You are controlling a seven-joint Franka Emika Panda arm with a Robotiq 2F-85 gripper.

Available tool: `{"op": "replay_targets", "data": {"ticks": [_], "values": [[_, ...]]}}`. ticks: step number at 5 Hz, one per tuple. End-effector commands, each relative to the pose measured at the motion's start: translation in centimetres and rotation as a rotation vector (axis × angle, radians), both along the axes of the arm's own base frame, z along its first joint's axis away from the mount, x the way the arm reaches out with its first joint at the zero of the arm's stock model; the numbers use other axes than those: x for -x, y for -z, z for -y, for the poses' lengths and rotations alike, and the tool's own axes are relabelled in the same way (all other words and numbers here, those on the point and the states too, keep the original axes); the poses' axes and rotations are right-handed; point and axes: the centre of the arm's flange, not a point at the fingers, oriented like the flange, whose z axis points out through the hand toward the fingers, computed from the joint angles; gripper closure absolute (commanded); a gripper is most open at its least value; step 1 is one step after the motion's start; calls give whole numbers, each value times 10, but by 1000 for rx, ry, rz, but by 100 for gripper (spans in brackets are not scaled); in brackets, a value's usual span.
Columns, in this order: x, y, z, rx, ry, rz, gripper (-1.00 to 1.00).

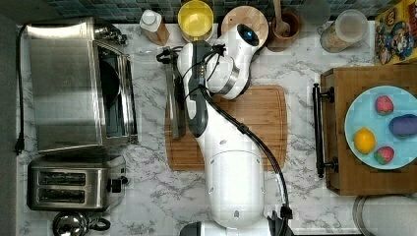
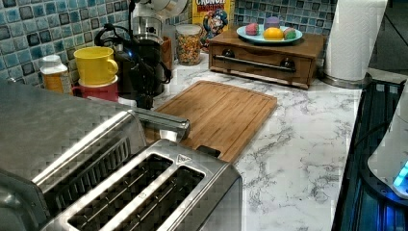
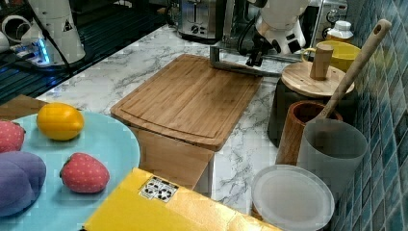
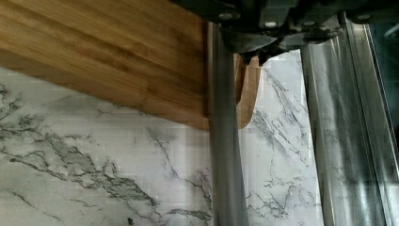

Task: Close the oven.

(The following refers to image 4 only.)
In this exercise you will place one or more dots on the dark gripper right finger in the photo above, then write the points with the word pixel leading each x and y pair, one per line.
pixel 292 39

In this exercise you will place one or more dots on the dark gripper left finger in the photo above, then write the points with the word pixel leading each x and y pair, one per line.
pixel 248 45

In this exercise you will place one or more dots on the bamboo cutting board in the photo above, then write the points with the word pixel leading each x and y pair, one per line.
pixel 146 54

